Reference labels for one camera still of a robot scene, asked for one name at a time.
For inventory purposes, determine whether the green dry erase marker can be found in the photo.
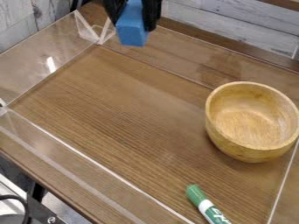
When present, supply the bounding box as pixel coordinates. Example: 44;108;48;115
185;185;232;224

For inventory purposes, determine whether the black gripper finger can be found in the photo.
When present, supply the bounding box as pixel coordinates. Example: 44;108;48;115
103;0;128;24
141;0;163;32

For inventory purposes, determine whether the black cable under table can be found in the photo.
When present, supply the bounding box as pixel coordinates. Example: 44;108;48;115
0;194;36;224

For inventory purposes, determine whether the blue rectangular block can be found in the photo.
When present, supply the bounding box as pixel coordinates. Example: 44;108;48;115
116;0;148;47

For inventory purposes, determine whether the black table leg frame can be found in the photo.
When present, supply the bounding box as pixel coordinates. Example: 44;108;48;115
0;155;68;224

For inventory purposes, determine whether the clear acrylic tray wall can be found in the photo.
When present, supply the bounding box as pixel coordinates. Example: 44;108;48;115
0;9;299;224

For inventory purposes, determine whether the brown wooden bowl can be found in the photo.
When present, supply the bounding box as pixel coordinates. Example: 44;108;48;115
205;81;299;164

